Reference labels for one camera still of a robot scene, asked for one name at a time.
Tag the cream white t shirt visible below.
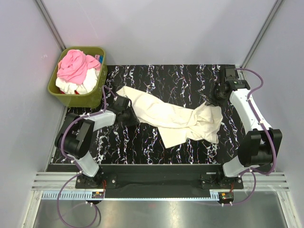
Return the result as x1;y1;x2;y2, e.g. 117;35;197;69
116;86;223;148

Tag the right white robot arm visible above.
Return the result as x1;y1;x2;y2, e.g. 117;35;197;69
206;66;283;188

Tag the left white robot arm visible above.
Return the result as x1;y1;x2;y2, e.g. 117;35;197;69
55;95;139;188

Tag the black marbled table mat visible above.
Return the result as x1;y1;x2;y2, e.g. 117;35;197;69
49;64;269;165

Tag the olive green plastic bin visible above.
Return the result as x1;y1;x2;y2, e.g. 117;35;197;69
47;46;107;108

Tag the white t shirt in bin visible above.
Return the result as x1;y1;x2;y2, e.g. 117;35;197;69
56;68;100;95

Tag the blue item in bin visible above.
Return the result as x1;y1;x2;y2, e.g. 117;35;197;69
95;55;104;64

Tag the pink t shirt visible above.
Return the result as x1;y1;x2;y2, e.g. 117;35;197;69
57;49;101;85

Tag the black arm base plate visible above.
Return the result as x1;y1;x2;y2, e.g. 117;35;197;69
76;164;244;190

